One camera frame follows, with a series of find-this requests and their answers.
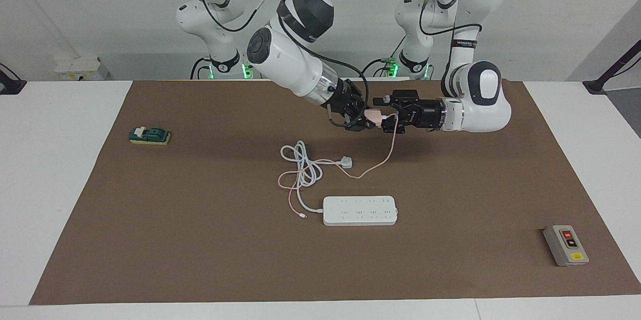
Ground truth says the pink charging cable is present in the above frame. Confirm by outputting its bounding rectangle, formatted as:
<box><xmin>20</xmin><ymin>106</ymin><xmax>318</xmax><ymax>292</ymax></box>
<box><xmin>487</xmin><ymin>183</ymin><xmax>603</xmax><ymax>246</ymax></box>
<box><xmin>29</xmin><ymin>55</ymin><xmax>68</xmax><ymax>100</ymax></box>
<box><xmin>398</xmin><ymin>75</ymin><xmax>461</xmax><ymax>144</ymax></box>
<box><xmin>277</xmin><ymin>112</ymin><xmax>400</xmax><ymax>219</ymax></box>

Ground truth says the white power strip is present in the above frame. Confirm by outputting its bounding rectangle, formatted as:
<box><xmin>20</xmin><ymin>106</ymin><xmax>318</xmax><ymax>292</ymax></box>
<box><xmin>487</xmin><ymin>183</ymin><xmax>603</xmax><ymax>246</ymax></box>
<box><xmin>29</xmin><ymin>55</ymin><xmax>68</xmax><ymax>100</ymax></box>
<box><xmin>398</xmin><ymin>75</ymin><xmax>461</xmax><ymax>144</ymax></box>
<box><xmin>322</xmin><ymin>196</ymin><xmax>399</xmax><ymax>227</ymax></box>

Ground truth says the brown table mat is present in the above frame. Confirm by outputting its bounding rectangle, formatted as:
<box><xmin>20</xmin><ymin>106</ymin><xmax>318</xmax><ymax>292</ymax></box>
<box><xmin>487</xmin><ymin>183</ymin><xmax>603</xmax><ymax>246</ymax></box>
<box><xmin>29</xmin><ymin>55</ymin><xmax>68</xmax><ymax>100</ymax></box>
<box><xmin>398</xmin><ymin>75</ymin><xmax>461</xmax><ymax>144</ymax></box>
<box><xmin>29</xmin><ymin>79</ymin><xmax>641</xmax><ymax>305</ymax></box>

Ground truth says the black clamp stand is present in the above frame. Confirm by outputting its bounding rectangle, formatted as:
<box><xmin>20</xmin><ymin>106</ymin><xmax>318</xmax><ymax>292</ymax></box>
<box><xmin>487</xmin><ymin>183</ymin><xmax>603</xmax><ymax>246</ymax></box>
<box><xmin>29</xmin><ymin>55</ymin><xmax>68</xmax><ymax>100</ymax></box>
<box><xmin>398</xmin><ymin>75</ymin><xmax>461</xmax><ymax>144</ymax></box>
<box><xmin>0</xmin><ymin>63</ymin><xmax>27</xmax><ymax>96</ymax></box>
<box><xmin>582</xmin><ymin>40</ymin><xmax>641</xmax><ymax>95</ymax></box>

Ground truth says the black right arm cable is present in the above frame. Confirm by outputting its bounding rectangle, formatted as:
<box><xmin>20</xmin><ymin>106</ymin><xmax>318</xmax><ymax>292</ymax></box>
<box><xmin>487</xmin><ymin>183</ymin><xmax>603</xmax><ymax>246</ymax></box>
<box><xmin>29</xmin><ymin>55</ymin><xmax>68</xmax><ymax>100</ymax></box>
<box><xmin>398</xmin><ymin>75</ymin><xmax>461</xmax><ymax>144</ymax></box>
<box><xmin>173</xmin><ymin>0</ymin><xmax>370</xmax><ymax>128</ymax></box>

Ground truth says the white power strip cord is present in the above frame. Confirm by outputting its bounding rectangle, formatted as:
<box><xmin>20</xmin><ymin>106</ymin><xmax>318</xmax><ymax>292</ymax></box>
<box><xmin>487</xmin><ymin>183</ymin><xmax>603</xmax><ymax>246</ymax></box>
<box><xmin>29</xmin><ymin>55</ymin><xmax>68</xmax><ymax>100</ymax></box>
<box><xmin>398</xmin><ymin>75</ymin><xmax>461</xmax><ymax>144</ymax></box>
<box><xmin>280</xmin><ymin>140</ymin><xmax>354</xmax><ymax>213</ymax></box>

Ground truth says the black base cable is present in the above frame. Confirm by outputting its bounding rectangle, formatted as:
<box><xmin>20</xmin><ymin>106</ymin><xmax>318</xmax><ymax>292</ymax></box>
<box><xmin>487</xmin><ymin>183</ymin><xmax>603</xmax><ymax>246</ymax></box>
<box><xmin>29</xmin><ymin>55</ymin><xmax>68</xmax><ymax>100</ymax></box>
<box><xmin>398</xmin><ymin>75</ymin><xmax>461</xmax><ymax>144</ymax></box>
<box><xmin>358</xmin><ymin>57</ymin><xmax>401</xmax><ymax>79</ymax></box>
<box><xmin>189</xmin><ymin>57</ymin><xmax>213</xmax><ymax>80</ymax></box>

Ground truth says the green knife switch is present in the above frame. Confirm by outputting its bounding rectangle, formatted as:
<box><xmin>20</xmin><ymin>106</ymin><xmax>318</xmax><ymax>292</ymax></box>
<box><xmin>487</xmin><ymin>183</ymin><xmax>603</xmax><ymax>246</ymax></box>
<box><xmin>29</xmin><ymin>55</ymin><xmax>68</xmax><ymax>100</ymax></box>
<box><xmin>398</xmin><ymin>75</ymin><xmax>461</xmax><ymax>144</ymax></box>
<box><xmin>129</xmin><ymin>126</ymin><xmax>172</xmax><ymax>146</ymax></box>

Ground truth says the grey on-off switch box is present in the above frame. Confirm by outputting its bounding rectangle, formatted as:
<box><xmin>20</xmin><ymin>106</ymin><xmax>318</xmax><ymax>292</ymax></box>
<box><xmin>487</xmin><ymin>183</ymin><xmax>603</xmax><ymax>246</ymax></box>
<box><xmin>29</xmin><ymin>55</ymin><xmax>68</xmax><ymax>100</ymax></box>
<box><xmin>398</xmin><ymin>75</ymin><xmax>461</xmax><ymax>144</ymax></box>
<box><xmin>543</xmin><ymin>224</ymin><xmax>590</xmax><ymax>267</ymax></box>

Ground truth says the white wall box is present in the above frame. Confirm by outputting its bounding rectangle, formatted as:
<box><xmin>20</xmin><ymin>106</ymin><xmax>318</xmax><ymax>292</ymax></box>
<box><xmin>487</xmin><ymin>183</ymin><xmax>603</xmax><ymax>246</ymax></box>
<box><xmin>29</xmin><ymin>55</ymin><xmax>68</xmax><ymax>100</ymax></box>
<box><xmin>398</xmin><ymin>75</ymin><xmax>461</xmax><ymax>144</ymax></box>
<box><xmin>54</xmin><ymin>56</ymin><xmax>110</xmax><ymax>81</ymax></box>

